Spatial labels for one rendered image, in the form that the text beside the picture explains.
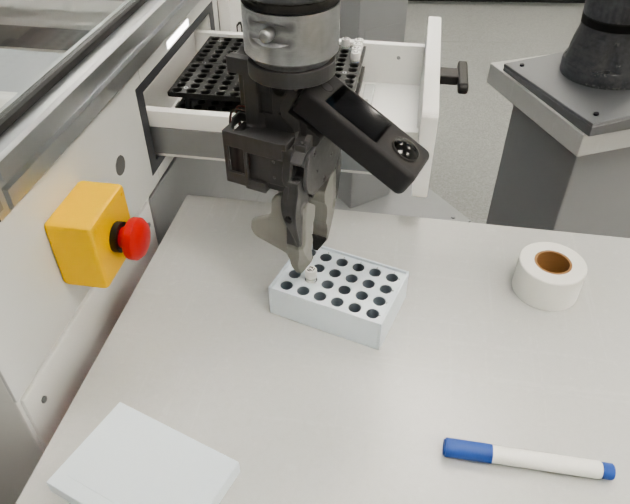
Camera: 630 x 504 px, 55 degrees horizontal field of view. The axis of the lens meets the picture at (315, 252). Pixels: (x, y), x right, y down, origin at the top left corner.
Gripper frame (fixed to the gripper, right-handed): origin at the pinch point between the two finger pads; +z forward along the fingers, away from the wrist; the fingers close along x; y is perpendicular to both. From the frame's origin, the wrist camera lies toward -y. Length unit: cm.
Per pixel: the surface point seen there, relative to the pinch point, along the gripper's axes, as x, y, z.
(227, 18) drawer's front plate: -37.3, 32.1, -6.1
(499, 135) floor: -183, 5, 83
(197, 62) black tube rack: -21.0, 26.8, -6.5
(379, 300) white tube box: -0.7, -6.9, 4.6
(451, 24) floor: -291, 54, 83
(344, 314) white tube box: 3.1, -4.7, 4.0
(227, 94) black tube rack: -14.8, 18.5, -6.5
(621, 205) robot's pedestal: -65, -32, 27
